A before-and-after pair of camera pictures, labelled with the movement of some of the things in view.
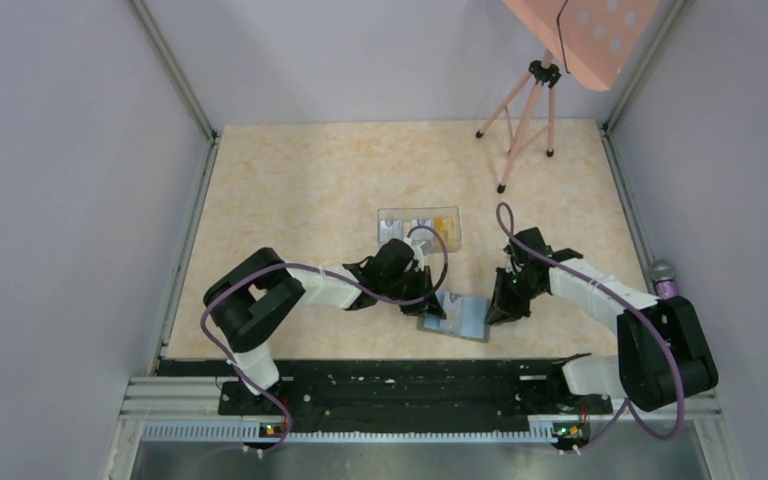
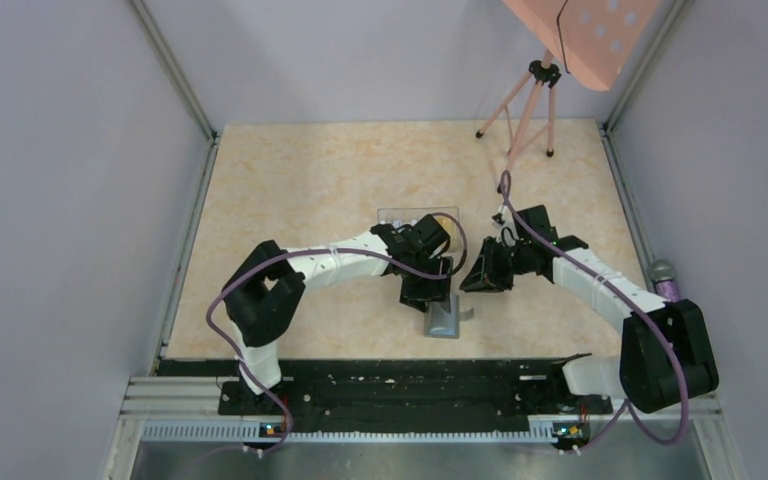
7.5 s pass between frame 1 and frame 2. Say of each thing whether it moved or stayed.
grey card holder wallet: moved
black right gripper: moved
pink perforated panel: stayed
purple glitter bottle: stayed
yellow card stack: stayed
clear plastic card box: stayed
